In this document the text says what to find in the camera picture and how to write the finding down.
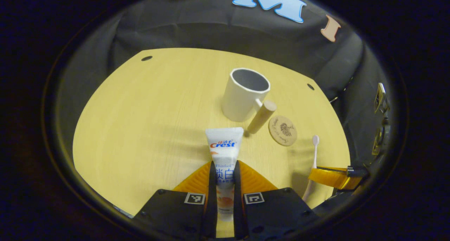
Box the white toothbrush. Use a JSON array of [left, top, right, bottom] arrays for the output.
[[302, 135, 320, 203]]

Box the round wooden coaster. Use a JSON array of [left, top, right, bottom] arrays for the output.
[[268, 115, 298, 147]]

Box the white cup with wooden handle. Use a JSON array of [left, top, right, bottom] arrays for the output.
[[221, 68, 277, 134]]

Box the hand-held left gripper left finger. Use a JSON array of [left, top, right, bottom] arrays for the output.
[[134, 160, 218, 240]]

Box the white toothpaste tube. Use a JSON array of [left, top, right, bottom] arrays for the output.
[[205, 127, 244, 222]]

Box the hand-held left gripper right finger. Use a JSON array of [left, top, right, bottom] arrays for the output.
[[233, 159, 320, 241]]

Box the black backdrop cloth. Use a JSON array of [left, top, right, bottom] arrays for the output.
[[56, 0, 391, 171]]

